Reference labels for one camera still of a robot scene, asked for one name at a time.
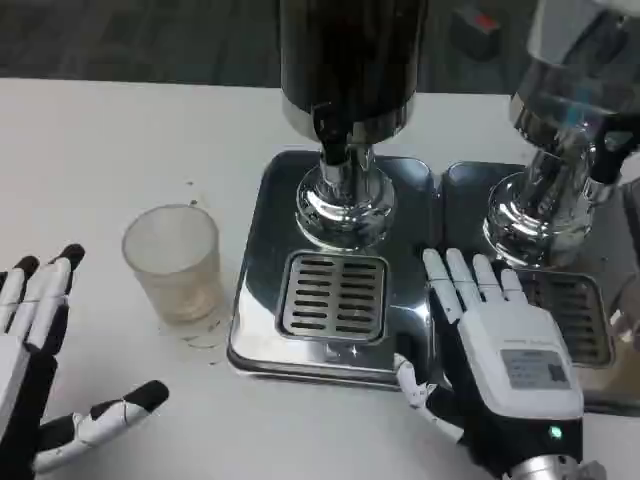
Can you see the slotted steel drip grid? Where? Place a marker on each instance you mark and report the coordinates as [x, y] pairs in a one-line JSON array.
[[332, 295], [575, 310]]

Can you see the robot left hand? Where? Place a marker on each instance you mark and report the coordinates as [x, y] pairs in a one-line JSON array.
[[30, 360]]

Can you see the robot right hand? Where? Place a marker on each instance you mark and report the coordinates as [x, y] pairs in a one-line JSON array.
[[515, 350]]

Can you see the drink dispenser with dark liquid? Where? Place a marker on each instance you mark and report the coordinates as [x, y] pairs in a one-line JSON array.
[[350, 75]]

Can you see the clear ribbed glass cup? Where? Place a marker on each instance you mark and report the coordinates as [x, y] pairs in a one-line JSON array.
[[175, 270]]

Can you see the black device with red button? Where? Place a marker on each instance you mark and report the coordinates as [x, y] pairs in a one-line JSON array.
[[475, 32]]

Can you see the robot right silver forearm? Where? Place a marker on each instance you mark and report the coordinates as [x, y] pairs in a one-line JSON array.
[[545, 469]]

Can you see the steel drip tray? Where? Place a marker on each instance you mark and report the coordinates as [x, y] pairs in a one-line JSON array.
[[465, 200], [260, 310]]

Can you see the drink dispenser with clear tank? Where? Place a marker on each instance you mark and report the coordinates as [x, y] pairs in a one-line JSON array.
[[565, 100]]

